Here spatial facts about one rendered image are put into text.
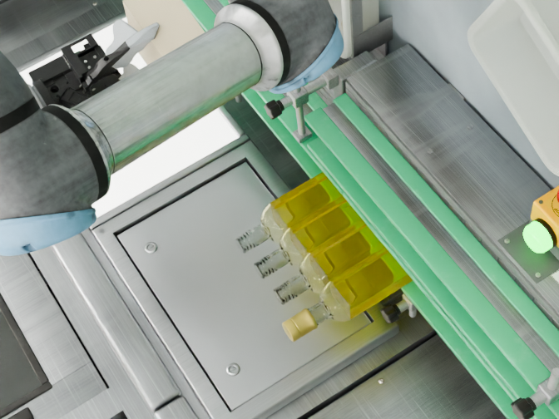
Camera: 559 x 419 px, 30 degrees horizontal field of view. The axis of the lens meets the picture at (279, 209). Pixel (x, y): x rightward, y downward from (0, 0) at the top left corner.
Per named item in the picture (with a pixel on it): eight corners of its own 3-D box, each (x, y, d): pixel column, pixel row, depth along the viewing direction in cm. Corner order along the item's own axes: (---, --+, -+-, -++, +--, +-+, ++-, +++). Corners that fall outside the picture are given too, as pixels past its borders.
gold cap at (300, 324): (304, 303, 160) (279, 318, 159) (316, 320, 158) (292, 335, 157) (306, 315, 162) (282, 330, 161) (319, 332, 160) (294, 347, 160)
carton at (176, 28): (165, -22, 159) (122, 0, 158) (220, 53, 154) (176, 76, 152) (173, 23, 170) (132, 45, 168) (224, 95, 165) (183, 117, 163)
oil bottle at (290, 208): (363, 165, 178) (257, 228, 173) (362, 145, 173) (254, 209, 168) (383, 187, 175) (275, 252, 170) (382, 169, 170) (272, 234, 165)
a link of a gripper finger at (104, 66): (118, 38, 152) (80, 79, 155) (123, 46, 152) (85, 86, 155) (137, 45, 156) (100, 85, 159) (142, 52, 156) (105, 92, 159)
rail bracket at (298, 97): (332, 110, 175) (269, 145, 173) (327, 44, 161) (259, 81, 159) (342, 121, 174) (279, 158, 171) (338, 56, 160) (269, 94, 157)
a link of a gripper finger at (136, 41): (131, -3, 154) (91, 40, 157) (150, 25, 151) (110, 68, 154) (144, 2, 156) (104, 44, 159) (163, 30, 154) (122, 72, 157)
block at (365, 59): (366, 83, 175) (331, 103, 174) (364, 46, 168) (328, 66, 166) (378, 96, 174) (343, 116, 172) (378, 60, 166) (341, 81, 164)
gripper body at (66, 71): (94, 30, 158) (22, 66, 155) (121, 71, 155) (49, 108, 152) (102, 57, 165) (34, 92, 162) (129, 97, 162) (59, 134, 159)
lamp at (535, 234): (533, 229, 146) (516, 239, 145) (537, 212, 142) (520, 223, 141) (555, 252, 143) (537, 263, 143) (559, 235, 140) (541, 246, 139)
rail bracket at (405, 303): (443, 281, 174) (378, 322, 171) (445, 260, 168) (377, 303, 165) (458, 298, 172) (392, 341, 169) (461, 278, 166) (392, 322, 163)
